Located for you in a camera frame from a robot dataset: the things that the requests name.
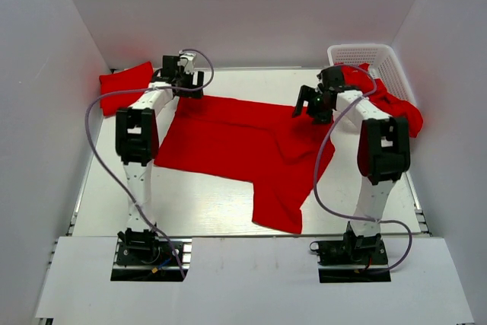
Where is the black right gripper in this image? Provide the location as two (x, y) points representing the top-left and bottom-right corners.
(292, 84), (334, 125)

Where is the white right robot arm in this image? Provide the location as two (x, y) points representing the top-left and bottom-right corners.
(293, 65), (410, 263)

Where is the red t shirt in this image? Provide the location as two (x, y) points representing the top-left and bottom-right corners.
(154, 96), (335, 234)
(99, 62), (154, 117)
(342, 63), (423, 138)

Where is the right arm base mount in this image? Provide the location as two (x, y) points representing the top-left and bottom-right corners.
(309, 240), (391, 284)

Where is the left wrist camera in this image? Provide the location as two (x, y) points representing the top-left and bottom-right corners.
(177, 49), (197, 75)

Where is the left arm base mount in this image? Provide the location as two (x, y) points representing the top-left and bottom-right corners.
(110, 239), (192, 282)

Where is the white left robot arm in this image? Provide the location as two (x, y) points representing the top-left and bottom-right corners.
(115, 49), (205, 234)

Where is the red t shirt in basket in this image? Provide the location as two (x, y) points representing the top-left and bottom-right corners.
(342, 63), (423, 138)

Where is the white plastic laundry basket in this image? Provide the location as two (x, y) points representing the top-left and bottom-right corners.
(327, 44), (416, 107)

